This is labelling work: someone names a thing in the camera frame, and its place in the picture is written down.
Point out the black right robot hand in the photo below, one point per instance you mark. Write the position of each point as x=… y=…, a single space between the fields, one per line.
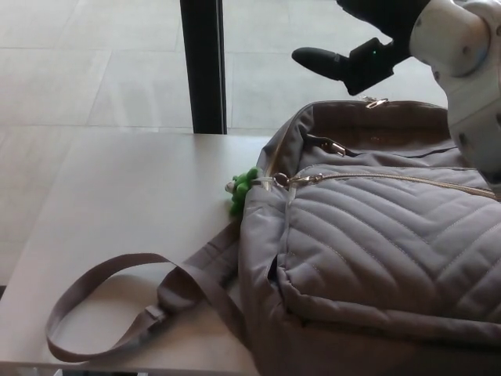
x=368 y=64

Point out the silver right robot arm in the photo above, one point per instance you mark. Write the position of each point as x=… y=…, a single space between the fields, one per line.
x=469 y=117

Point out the gold metal zipper pull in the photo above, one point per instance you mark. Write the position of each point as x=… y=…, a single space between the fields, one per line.
x=336 y=148
x=375 y=103

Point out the grey quilted backpack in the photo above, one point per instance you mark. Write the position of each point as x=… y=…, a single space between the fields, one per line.
x=372 y=243

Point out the black window frame post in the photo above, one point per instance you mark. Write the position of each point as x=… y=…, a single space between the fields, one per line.
x=203 y=66

